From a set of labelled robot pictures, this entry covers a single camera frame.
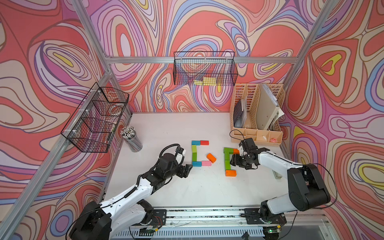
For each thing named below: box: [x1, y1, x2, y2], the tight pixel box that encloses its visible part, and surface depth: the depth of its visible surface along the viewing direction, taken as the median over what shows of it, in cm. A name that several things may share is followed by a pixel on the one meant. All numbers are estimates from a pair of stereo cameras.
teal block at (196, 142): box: [191, 140, 201, 146], surface depth 103 cm
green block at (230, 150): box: [223, 147, 234, 154], surface depth 100 cm
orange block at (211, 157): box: [206, 153, 217, 164], surface depth 95 cm
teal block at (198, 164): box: [191, 161, 202, 168], surface depth 93 cm
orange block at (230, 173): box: [225, 169, 237, 177], surface depth 89 cm
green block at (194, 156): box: [192, 152, 197, 162], surface depth 98 cm
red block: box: [200, 140, 210, 146], surface depth 103 cm
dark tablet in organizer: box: [233, 99, 244, 127], surface depth 106 cm
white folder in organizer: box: [256, 83, 285, 130], surface depth 94 cm
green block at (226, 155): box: [224, 151, 230, 160], surface depth 96 cm
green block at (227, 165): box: [224, 159, 232, 170], surface depth 92 cm
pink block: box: [201, 160, 212, 167], surface depth 94 cm
